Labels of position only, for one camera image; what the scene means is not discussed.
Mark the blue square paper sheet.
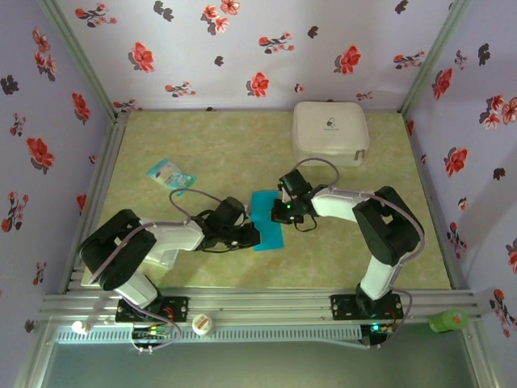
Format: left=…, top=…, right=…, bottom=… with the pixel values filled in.
left=250, top=189, right=286, bottom=252

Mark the clear plastic bag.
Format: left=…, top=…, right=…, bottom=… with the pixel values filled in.
left=143, top=248, right=179, bottom=270

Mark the white zippered pouch case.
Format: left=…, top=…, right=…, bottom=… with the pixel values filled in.
left=292, top=100, right=371, bottom=167

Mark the light blue snack packet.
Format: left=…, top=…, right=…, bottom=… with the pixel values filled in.
left=145, top=157, right=198, bottom=198

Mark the white jar with red label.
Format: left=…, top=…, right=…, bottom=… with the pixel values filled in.
left=191, top=314, right=215, bottom=336

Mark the green plastic bottle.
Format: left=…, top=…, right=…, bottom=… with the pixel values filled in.
left=428, top=307, right=469, bottom=335

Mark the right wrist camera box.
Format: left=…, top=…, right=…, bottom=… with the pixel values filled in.
left=278, top=168, right=313, bottom=201

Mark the grey right arm cable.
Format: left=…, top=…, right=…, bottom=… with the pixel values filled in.
left=292, top=158, right=426, bottom=349

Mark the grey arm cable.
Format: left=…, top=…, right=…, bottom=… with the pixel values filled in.
left=88, top=188, right=223, bottom=355
left=292, top=158, right=426, bottom=349

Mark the grey left arm cable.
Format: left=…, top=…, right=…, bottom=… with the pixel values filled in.
left=88, top=188, right=223, bottom=355

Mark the aluminium frame rail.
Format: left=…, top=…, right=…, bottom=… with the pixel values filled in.
left=39, top=289, right=484, bottom=324

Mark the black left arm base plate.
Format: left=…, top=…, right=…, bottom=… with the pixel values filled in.
left=116, top=296, right=190, bottom=323

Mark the white slotted cable duct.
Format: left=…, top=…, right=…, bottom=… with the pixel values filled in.
left=54, top=325, right=363, bottom=344

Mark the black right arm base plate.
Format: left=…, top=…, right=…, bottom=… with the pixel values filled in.
left=330, top=293, right=405, bottom=323

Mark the aluminium side rail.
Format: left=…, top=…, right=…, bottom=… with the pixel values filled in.
left=60, top=111, right=130, bottom=294
left=403, top=112, right=460, bottom=290

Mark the aluminium corner post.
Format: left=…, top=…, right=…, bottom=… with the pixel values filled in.
left=397, top=0, right=473, bottom=114
left=36, top=0, right=120, bottom=118

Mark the aluminium lower frame bar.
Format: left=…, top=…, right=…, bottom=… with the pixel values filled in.
left=11, top=318, right=56, bottom=388
left=462, top=323, right=502, bottom=388

